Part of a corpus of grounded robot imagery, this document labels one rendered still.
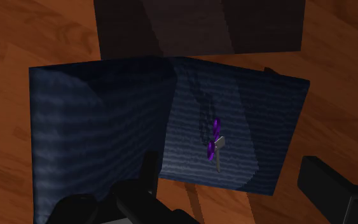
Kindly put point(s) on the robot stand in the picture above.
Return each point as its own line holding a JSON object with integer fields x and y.
{"x": 191, "y": 28}

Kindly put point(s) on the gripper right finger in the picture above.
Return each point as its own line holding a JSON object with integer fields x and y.
{"x": 330, "y": 186}

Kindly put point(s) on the dark blue fabric chair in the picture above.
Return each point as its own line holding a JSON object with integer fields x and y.
{"x": 104, "y": 124}

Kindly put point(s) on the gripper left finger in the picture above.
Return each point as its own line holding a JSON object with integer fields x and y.
{"x": 138, "y": 201}

